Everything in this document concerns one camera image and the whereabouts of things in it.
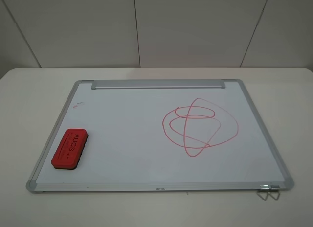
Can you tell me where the red whiteboard eraser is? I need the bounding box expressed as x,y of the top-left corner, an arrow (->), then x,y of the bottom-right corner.
51,129 -> 89,170

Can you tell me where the grey whiteboard marker tray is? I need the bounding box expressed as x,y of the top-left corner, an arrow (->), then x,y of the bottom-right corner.
91,79 -> 225,90

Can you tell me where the metal binder clip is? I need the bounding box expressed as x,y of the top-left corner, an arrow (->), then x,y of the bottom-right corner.
256,185 -> 281,201

